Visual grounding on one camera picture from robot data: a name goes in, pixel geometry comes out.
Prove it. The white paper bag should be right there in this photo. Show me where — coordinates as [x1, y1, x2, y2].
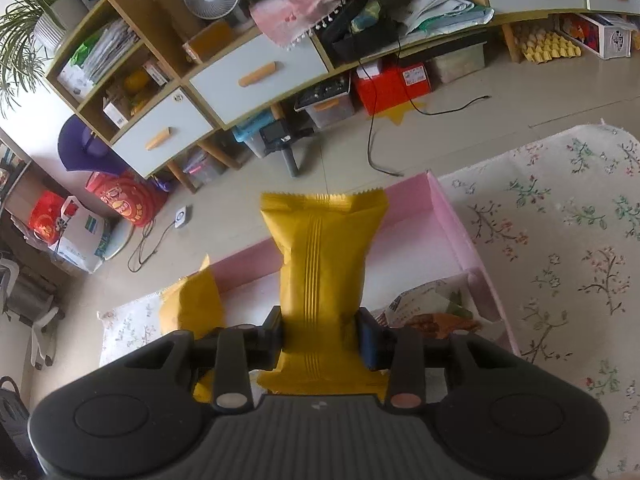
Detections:
[47, 195, 113, 275]

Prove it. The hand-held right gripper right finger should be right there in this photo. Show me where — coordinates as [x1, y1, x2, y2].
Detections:
[356, 309, 493, 410]

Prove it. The yellow star floor sticker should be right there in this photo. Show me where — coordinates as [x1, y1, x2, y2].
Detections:
[377, 100, 428, 126]

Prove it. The white appliance box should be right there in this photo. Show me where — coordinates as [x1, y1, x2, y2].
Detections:
[57, 60, 96, 101]

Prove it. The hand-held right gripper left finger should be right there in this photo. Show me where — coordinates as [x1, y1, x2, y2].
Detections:
[150, 305, 287, 411]

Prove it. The black camera on handle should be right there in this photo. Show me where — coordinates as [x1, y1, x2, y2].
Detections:
[259, 120, 316, 178]

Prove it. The potted green plant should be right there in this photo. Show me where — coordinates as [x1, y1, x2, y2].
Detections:
[0, 0, 91, 116]

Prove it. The orange fruit on shelf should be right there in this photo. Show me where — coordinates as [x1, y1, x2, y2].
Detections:
[122, 70, 151, 93]

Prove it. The small clear storage bin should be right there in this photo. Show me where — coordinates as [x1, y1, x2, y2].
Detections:
[182, 150, 226, 188]

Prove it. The purple plush toy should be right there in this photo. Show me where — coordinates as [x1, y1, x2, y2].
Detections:
[57, 114, 176, 193]

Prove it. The small white box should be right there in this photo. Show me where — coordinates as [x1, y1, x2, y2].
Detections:
[102, 95, 132, 128]

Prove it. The yellow egg tray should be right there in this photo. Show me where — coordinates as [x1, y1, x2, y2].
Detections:
[520, 30, 583, 63]

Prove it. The round white disc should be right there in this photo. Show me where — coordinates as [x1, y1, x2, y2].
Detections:
[102, 220, 133, 261]

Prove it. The red cardboard box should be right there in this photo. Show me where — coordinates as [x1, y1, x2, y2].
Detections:
[352, 57, 433, 116]

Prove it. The small white carton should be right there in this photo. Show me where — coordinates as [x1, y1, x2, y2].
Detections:
[142, 60, 171, 86]

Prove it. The grey office chair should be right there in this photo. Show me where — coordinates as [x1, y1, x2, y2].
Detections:
[0, 250, 66, 368]

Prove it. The pink cardboard box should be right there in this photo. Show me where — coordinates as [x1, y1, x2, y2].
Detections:
[210, 171, 522, 361]

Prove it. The blue storage bin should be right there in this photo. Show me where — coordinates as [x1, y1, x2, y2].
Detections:
[232, 112, 283, 158]

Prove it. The green plastic bag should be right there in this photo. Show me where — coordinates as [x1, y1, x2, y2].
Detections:
[72, 35, 103, 67]

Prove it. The floral cloth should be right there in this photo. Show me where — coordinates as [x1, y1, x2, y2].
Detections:
[97, 120, 640, 480]

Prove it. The thin black floor cable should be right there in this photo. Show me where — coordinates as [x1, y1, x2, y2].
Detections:
[127, 217, 176, 273]

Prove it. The large yellow snack packet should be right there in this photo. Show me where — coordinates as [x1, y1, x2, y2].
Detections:
[257, 189, 391, 401]

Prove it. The gold snack packet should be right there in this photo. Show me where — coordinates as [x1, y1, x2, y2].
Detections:
[159, 255, 226, 404]

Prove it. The white grey printed snack packet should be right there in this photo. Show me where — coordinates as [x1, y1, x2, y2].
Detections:
[375, 280, 483, 336]

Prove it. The red gift bag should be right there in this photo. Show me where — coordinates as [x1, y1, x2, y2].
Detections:
[85, 170, 168, 228]
[27, 190, 68, 248]

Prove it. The pink tasselled cloth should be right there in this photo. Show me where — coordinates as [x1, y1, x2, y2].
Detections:
[250, 0, 486, 51]

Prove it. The tall wooden shelf cabinet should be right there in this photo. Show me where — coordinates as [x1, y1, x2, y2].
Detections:
[45, 0, 241, 193]

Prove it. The storage bin dark lid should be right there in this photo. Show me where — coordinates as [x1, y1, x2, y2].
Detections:
[294, 77, 356, 128]

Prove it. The black bag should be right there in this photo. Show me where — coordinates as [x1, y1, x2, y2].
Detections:
[320, 0, 401, 61]

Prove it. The long wooden cabinet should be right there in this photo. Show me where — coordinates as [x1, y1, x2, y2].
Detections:
[182, 0, 640, 171]

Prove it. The white printed crate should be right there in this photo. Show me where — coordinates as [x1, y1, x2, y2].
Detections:
[560, 12, 633, 61]

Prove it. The stack of papers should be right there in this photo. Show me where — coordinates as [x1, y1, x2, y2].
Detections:
[82, 20, 141, 83]

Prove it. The brown cardboard box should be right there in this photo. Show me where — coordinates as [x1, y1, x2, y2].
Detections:
[182, 20, 236, 63]

